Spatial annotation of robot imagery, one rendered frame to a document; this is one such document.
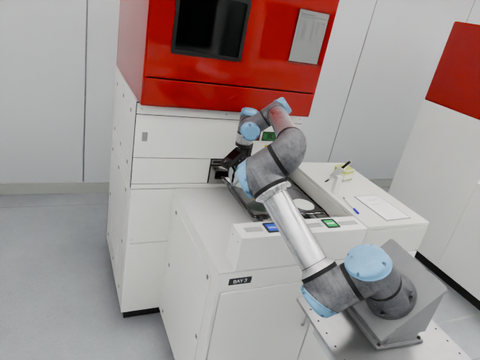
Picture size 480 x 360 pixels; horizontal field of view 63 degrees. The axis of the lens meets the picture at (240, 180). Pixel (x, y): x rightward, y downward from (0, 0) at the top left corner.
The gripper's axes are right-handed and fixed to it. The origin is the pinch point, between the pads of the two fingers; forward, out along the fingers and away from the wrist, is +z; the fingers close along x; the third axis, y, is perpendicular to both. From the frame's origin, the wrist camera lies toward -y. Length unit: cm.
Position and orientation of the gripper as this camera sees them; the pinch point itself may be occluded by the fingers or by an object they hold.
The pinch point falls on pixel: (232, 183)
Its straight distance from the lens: 180.9
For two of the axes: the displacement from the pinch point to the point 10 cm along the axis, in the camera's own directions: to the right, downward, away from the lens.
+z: -1.8, 8.9, 4.1
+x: -7.6, -4.0, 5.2
